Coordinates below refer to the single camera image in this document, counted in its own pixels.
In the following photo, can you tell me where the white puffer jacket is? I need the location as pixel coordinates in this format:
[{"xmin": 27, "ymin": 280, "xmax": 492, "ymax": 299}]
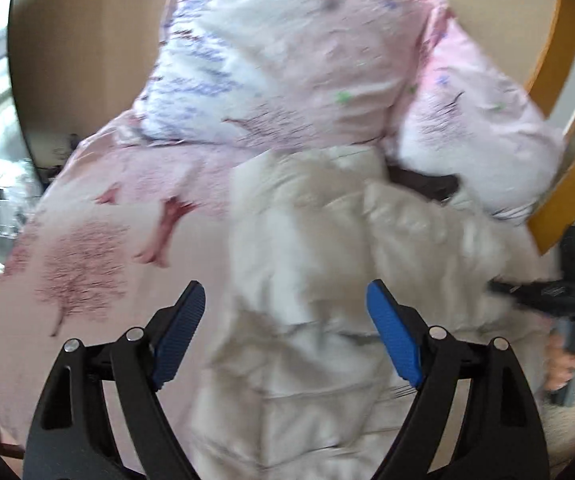
[{"xmin": 188, "ymin": 145, "xmax": 558, "ymax": 480}]

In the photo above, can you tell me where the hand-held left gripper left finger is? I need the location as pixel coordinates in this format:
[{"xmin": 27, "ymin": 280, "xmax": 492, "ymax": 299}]
[{"xmin": 24, "ymin": 280, "xmax": 207, "ymax": 480}]

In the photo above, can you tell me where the pink tree-print pillow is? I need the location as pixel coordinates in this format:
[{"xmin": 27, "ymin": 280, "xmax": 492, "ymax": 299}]
[
  {"xmin": 395, "ymin": 7, "xmax": 565, "ymax": 226},
  {"xmin": 132, "ymin": 0, "xmax": 448, "ymax": 153}
]

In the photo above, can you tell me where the pink tree-print bed sheet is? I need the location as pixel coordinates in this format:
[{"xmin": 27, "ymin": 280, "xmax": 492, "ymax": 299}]
[{"xmin": 0, "ymin": 105, "xmax": 248, "ymax": 461}]

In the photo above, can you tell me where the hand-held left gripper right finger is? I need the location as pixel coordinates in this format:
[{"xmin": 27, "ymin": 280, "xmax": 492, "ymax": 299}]
[{"xmin": 366, "ymin": 279, "xmax": 551, "ymax": 480}]

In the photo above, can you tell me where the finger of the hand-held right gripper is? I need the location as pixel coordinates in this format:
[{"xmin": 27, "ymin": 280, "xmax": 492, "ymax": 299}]
[{"xmin": 487, "ymin": 280, "xmax": 563, "ymax": 317}]

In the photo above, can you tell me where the person's right hand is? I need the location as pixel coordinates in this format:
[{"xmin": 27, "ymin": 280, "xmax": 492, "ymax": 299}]
[{"xmin": 545, "ymin": 334, "xmax": 575, "ymax": 392}]

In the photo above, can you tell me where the wooden door frame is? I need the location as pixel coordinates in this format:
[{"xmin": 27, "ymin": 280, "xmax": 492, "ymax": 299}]
[{"xmin": 523, "ymin": 0, "xmax": 575, "ymax": 257}]

